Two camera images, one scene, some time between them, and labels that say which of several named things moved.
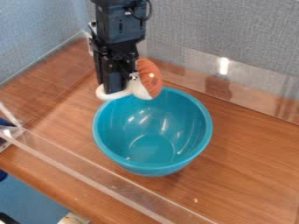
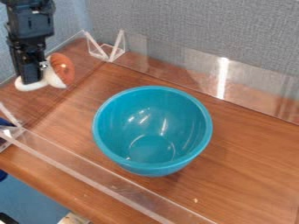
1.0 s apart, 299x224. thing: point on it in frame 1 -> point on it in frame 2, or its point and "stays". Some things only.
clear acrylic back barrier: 261,90 stays
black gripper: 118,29 -> 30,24
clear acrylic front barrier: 75,166 stays
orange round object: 146,82 -> 57,72
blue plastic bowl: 154,136 stays
